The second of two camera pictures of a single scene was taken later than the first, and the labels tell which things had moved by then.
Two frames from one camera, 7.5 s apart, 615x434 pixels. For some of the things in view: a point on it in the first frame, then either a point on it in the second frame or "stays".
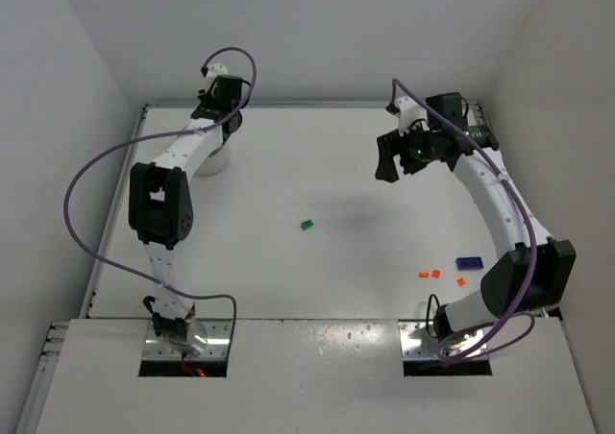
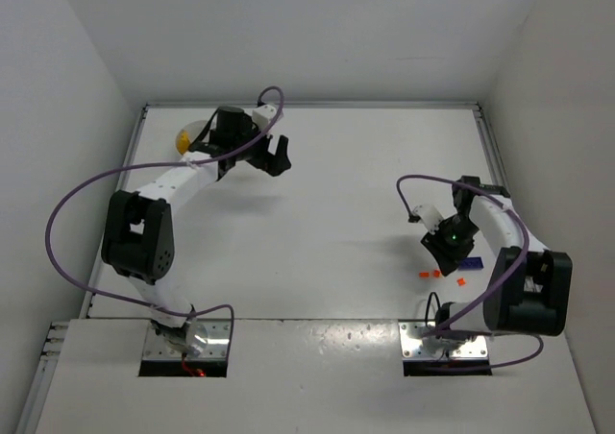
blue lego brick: [469, 263] stays
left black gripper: [232, 123] to [262, 156]
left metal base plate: [218, 339] stays
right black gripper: [398, 151] to [442, 253]
